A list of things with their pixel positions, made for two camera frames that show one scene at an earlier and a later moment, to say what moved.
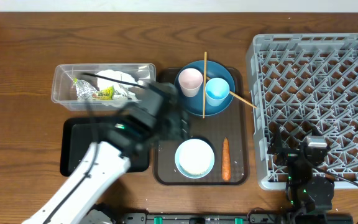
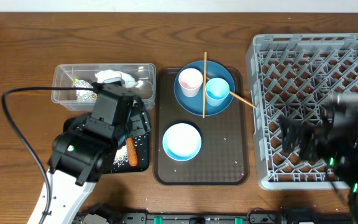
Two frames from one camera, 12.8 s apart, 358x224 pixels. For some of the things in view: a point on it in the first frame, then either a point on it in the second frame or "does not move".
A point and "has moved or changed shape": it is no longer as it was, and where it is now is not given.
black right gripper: (288, 154) -> (311, 136)
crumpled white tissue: (121, 91) does not move
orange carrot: (226, 175) has moved or changed shape
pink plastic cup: (190, 80) does not move
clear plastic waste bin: (71, 91) does not move
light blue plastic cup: (217, 90) does not move
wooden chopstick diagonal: (239, 97) does not move
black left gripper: (182, 131) -> (143, 123)
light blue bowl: (194, 158) has moved or changed shape
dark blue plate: (194, 105) does not move
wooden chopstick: (205, 82) does not move
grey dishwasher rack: (326, 82) does not move
